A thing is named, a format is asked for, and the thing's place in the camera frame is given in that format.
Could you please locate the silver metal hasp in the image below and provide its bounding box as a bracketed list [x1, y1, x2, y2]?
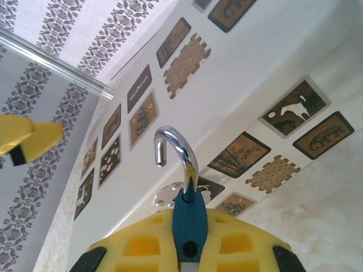
[152, 182, 211, 210]

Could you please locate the blue padlock with chrome shackle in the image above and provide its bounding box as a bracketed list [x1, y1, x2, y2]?
[154, 126, 209, 263]

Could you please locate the clear plastic edge strip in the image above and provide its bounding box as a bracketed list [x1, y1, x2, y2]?
[0, 27, 116, 100]

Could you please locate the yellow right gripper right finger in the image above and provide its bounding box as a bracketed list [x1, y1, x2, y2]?
[197, 209, 307, 272]

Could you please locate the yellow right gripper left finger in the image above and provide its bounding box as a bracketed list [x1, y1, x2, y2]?
[67, 209, 182, 272]

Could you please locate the white box with picture stickers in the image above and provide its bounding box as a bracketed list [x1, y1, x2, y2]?
[72, 0, 363, 227]

